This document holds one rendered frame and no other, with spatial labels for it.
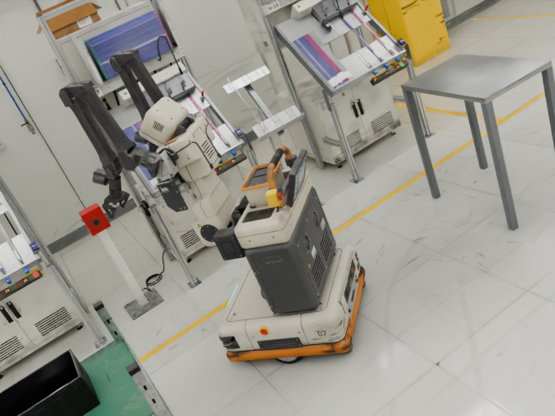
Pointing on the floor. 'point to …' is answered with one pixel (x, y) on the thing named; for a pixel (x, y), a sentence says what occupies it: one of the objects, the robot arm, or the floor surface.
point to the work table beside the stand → (486, 94)
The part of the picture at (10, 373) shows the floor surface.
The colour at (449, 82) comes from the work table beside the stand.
